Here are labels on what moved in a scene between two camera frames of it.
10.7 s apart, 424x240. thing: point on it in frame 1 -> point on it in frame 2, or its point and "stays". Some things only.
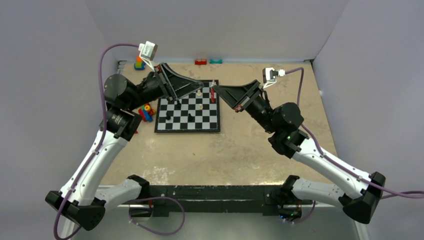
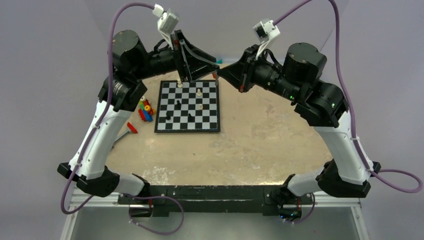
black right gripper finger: (234, 96) -> (237, 78)
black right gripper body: (254, 103) -> (255, 70)
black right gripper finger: (248, 89) -> (239, 67)
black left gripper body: (154, 87) -> (181, 57)
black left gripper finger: (180, 85) -> (198, 51)
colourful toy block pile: (146, 112) stays
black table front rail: (270, 199) stays
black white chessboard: (192, 112) stays
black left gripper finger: (180, 93) -> (203, 71)
